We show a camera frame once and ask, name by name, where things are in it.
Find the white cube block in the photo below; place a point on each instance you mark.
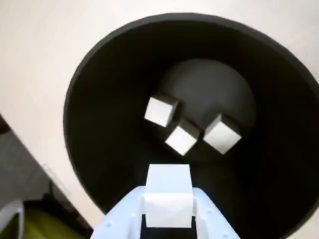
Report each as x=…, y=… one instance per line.
x=159, y=112
x=180, y=142
x=168, y=194
x=220, y=137

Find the black pot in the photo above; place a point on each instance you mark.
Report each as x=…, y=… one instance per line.
x=112, y=149

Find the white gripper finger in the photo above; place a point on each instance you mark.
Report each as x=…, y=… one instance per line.
x=117, y=219
x=214, y=221

